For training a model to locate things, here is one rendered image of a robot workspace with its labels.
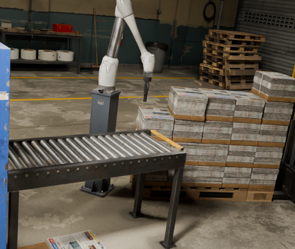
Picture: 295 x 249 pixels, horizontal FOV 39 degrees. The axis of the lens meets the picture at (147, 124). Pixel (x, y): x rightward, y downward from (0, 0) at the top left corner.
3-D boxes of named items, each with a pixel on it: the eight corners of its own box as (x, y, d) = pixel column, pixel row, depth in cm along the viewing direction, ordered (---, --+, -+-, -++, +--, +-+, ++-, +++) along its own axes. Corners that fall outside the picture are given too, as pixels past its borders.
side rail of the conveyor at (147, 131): (146, 142, 355) (148, 129, 352) (149, 144, 351) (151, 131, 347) (-19, 157, 284) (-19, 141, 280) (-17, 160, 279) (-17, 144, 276)
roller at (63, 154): (54, 144, 305) (54, 138, 303) (78, 169, 267) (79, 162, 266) (47, 145, 302) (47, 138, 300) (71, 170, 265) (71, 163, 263)
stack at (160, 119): (129, 181, 434) (137, 105, 410) (232, 185, 459) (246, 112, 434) (134, 199, 398) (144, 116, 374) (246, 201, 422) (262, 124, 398)
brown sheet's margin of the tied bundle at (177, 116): (170, 113, 393) (171, 109, 392) (200, 116, 398) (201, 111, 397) (174, 118, 378) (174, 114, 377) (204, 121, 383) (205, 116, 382)
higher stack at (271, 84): (231, 185, 458) (254, 69, 421) (256, 185, 465) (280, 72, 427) (245, 201, 422) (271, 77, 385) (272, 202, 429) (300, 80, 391)
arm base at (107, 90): (90, 91, 372) (91, 85, 370) (102, 87, 392) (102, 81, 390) (108, 95, 366) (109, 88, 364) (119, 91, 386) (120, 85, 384)
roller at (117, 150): (101, 140, 325) (102, 134, 324) (130, 163, 288) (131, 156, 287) (95, 141, 323) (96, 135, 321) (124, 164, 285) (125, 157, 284)
